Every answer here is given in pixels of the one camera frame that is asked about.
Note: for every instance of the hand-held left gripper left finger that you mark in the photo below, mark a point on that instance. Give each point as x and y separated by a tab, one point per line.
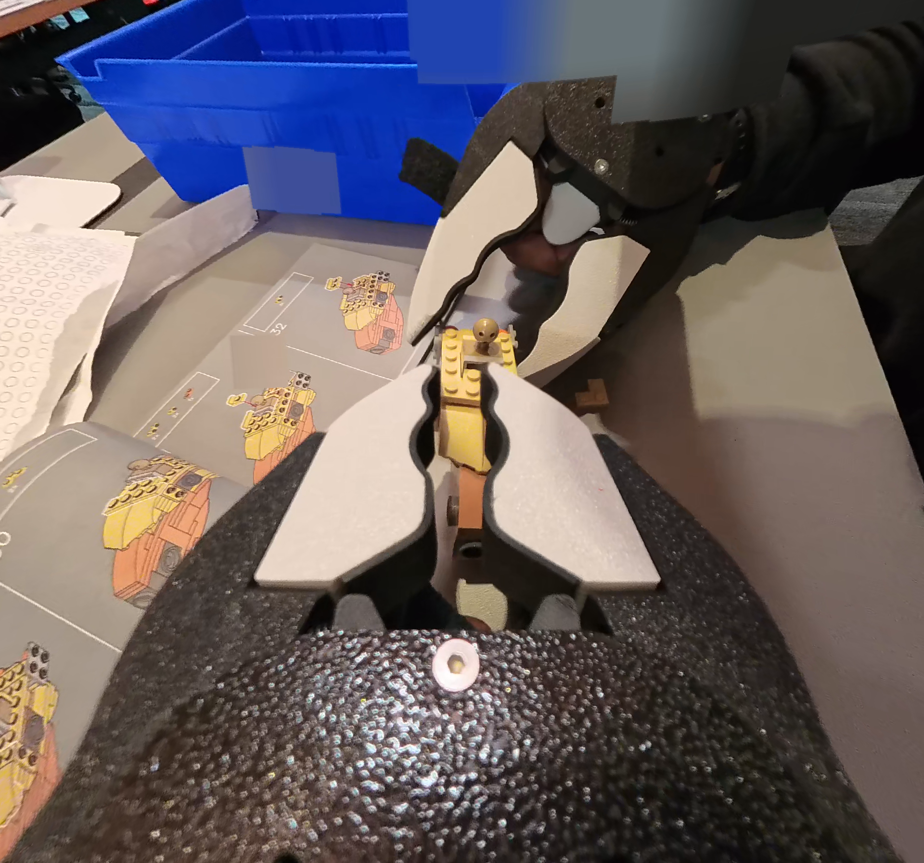
346	509

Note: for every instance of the white panel stand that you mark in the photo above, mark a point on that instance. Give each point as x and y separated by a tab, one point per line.
58	202

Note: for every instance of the tan and brown brick model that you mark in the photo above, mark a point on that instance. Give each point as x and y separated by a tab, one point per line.
462	415

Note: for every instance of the person's right forearm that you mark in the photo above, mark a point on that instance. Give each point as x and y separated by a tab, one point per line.
830	119

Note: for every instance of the small tan corner plate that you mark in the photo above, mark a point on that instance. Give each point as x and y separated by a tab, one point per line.
592	397

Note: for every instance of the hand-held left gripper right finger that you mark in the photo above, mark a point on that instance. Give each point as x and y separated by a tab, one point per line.
570	509

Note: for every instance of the person's right hand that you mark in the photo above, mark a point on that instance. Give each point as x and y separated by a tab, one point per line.
541	253

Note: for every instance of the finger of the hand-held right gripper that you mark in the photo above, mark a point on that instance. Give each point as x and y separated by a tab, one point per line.
599	292
476	213

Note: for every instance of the person's dark clothing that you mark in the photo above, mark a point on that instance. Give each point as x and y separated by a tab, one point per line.
895	343

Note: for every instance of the white circle-print paper bag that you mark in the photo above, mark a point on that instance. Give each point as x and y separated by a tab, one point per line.
50	314

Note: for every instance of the black wrist watch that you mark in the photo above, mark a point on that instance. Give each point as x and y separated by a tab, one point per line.
729	148

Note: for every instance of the grey instruction booklet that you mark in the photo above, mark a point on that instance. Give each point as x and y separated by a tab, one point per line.
216	357

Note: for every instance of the blue storage bin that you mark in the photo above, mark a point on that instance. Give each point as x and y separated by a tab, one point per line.
289	112

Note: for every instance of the grey desk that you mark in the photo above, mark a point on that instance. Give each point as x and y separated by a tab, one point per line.
758	459

